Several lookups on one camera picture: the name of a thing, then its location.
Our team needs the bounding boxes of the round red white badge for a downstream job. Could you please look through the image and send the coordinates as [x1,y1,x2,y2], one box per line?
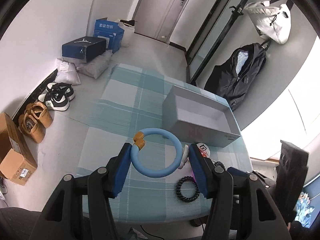
[196,143,210,158]

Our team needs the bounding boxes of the black spiral hair tie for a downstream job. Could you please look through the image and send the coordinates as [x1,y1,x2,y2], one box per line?
[175,175,201,203]

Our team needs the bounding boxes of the light blue ring bracelet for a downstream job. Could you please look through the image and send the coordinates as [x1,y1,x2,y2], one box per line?
[130,127,182,179]

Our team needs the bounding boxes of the pink white hair accessory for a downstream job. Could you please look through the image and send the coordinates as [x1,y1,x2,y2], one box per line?
[178,145,189,170]

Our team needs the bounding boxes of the teal plaid tablecloth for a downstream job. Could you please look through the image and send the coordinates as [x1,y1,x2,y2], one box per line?
[75,63,253,224]

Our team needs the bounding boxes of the grey cardboard box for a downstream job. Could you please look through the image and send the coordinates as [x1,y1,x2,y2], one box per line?
[162,86,241,148]

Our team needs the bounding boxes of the black backpack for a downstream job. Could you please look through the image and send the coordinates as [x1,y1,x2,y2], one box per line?
[204,40,271,111]

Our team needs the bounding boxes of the black white sneakers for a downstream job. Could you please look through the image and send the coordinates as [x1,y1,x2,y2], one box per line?
[38,82,75,112]

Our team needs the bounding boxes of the tan shoes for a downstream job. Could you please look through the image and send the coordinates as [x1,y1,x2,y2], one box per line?
[18,102,53,144]

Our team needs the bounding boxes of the brown cardboard box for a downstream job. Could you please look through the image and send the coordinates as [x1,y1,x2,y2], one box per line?
[0,113,37,186]

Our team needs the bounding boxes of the white packed parcel bag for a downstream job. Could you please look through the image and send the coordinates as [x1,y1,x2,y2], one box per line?
[55,59,81,85]

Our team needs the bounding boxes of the dark blue shoe box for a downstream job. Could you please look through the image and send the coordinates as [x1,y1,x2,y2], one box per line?
[62,36,106,63]

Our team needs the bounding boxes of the black framed mirror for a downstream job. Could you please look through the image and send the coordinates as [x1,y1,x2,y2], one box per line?
[186,0,248,85]

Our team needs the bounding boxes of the blue cardboard box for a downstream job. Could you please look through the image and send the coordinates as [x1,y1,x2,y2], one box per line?
[93,18,124,54]

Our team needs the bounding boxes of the white plastic bag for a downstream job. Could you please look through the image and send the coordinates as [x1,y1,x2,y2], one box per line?
[118,20,135,47]

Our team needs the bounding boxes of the white tote bag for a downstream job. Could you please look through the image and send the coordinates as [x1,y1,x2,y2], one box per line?
[244,1,291,44]

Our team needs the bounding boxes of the grey door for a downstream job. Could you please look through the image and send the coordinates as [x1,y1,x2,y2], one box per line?
[133,0,189,43]

